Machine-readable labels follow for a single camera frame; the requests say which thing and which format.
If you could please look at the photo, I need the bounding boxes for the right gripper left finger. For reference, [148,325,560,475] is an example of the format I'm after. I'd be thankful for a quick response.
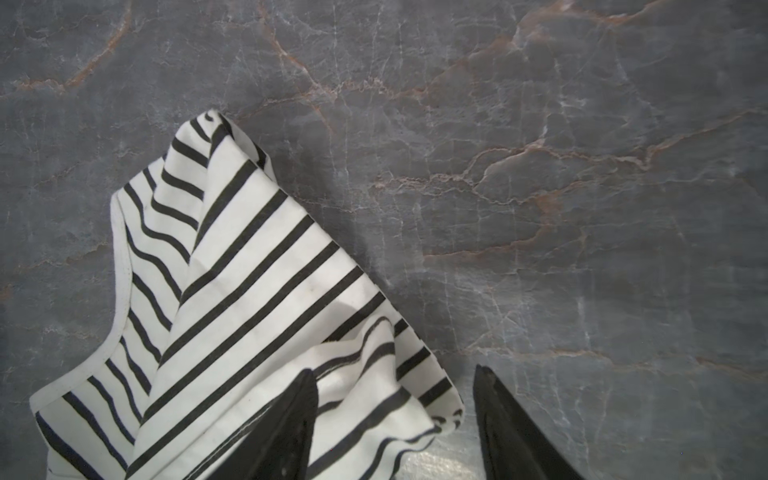
[211,369,318,480]

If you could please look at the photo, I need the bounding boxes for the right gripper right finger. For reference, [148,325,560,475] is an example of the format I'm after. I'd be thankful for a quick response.
[473,365,583,480]

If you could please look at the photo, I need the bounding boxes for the black white striped tank top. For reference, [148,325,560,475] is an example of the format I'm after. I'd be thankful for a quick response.
[30,110,464,479]

